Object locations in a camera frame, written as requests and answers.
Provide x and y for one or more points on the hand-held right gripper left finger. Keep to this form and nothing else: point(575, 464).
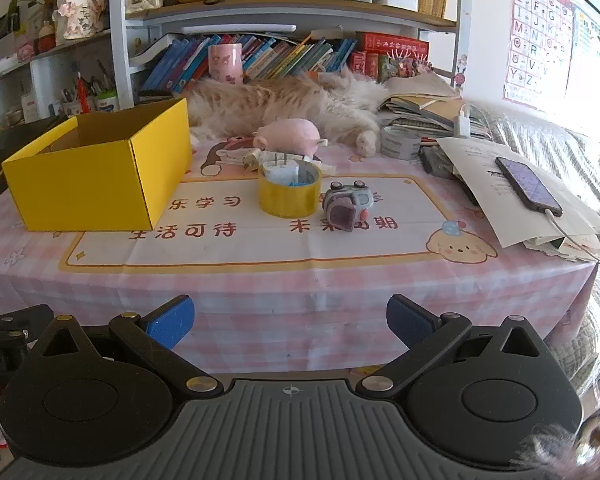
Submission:
point(172, 317)

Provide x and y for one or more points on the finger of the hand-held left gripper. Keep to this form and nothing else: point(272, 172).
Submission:
point(25, 317)

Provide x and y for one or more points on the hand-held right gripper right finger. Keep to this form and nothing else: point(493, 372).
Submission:
point(410, 322)

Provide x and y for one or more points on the yellow cardboard box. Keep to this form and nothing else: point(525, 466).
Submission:
point(80, 185)

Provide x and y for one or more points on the white printed packet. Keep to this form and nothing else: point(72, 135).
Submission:
point(282, 172)

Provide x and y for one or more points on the pink plush toy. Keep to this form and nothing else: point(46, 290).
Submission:
point(290, 135)

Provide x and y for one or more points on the white paper sheet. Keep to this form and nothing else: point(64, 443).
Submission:
point(475, 170)

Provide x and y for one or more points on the yellow tape roll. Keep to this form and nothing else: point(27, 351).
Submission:
point(290, 200)

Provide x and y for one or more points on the grey clear tape roll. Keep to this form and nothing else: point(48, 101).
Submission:
point(400, 147)

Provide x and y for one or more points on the white power plug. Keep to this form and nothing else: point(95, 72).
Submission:
point(254, 157)

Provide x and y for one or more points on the black smartphone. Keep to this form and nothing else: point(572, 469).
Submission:
point(527, 185)

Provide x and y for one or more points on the white charger adapter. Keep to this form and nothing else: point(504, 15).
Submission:
point(462, 125)

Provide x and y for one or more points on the pot of brushes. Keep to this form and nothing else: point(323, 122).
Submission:
point(70, 107)

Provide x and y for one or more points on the grey fuzzy pompom charm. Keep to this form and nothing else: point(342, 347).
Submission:
point(595, 435)

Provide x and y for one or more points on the stack of notebooks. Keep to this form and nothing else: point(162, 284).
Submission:
point(420, 105)

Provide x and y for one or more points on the white jar green lid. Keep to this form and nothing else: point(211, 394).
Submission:
point(108, 104)

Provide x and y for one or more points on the red slim bottle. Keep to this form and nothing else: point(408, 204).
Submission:
point(82, 97)

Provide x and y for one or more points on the fluffy cream cat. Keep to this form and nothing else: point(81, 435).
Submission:
point(280, 100)

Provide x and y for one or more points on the white side shelf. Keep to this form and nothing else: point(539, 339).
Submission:
point(45, 70)

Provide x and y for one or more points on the pink printed cup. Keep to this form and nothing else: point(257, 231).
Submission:
point(225, 62)

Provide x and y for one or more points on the red book box set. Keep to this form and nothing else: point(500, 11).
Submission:
point(390, 42)

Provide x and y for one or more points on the red white figurine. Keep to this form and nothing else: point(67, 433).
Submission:
point(46, 37)

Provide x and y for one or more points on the white wooden bookshelf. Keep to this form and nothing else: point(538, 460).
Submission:
point(120, 35)

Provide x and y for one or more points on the row of colourful books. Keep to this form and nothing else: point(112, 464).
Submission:
point(290, 55)

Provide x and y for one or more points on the grey purple toy camera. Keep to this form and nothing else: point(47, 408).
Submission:
point(345, 207)

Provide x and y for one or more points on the pink alphabet wall poster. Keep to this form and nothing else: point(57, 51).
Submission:
point(535, 35)

